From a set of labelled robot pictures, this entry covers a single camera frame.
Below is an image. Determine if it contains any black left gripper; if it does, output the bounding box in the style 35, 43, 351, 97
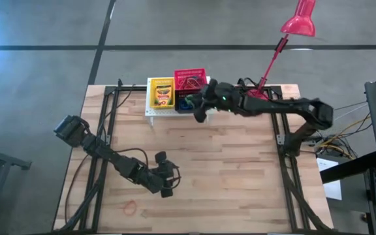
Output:
150, 151, 178, 198

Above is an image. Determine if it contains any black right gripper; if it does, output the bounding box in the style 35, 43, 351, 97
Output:
187, 78, 244, 124

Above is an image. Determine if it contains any red rubber band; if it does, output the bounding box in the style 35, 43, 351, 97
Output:
176, 77, 195, 90

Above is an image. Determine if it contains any yellow cable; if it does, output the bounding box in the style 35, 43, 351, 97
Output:
318, 116, 371, 159

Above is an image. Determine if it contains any white perforated shelf riser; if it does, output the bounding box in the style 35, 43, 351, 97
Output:
144, 76, 214, 127

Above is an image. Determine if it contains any red plastic basket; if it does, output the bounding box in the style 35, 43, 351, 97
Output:
174, 67, 208, 91

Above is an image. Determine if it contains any Crayola crayon box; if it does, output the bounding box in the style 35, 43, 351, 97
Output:
154, 84, 173, 107

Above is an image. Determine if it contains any white cable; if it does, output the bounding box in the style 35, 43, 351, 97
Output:
330, 102, 369, 124

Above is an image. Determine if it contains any yellow plastic basket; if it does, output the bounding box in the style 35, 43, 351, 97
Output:
149, 77, 176, 110

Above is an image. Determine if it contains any black plastic basket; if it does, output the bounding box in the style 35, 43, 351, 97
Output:
174, 89, 205, 114

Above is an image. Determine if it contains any red desk lamp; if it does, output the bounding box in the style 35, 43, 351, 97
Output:
245, 0, 317, 101

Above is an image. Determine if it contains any white paper sheet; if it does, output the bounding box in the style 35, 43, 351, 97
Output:
317, 158, 343, 201

